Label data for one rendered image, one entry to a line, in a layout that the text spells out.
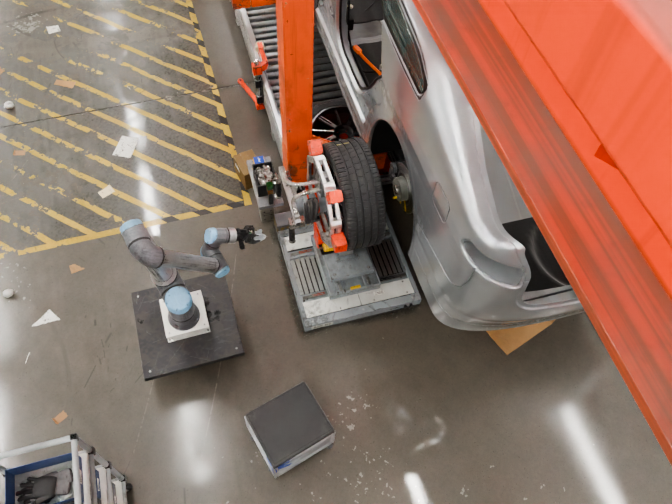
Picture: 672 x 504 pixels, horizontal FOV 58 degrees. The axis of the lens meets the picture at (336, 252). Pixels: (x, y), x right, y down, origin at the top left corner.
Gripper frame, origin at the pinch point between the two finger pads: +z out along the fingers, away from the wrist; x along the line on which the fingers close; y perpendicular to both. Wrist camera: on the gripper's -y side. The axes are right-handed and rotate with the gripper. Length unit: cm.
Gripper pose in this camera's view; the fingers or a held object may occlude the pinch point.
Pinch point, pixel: (263, 237)
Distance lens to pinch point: 369.1
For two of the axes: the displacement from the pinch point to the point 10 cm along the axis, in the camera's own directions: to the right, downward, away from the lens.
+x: -3.6, -8.0, 4.8
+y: 4.4, -5.9, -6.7
